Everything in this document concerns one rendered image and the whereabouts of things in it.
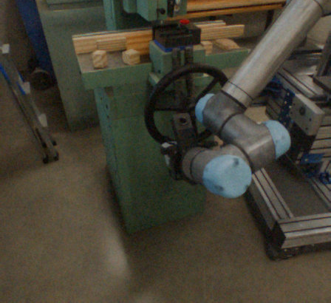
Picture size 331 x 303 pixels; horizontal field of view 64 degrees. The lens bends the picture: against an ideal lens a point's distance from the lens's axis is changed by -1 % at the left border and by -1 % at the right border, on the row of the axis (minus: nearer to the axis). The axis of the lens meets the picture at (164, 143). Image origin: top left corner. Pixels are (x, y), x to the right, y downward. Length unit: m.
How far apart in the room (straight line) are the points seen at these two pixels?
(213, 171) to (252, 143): 0.10
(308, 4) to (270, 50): 0.11
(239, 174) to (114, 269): 1.02
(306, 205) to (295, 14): 1.02
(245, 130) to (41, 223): 1.32
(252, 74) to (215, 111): 0.11
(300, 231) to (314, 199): 0.24
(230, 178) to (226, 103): 0.19
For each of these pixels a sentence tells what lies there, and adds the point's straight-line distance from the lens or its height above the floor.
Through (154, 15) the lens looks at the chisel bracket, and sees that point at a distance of 1.00.
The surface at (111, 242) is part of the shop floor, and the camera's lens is 1.47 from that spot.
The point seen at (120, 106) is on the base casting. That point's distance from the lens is 0.95.
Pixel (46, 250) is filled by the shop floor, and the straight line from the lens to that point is 1.54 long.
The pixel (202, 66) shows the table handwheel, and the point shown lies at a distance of 0.77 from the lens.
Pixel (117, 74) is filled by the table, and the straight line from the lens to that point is 0.90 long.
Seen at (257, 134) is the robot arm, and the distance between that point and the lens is 0.54.
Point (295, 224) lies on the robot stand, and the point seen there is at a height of 0.23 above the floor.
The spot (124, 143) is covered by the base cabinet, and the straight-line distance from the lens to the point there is 1.04.
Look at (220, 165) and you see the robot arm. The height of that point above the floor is 0.92.
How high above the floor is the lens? 1.23
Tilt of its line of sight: 38 degrees down
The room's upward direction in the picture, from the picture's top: straight up
